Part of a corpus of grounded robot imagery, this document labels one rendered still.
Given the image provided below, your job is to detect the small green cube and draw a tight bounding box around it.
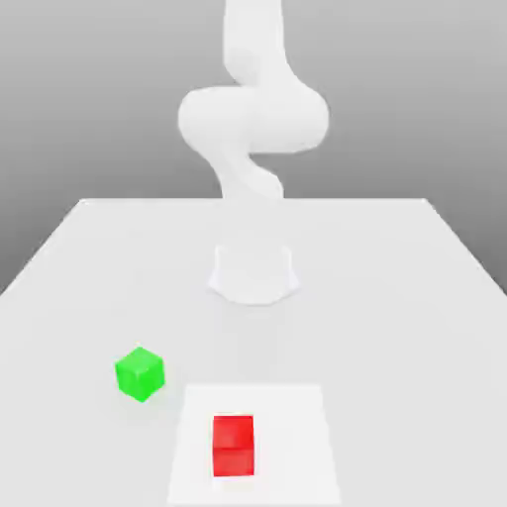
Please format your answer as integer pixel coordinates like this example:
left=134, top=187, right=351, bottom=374
left=114, top=346, right=166, bottom=404

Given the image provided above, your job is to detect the small red cube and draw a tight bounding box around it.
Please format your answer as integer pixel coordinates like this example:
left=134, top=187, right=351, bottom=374
left=212, top=414, right=255, bottom=478

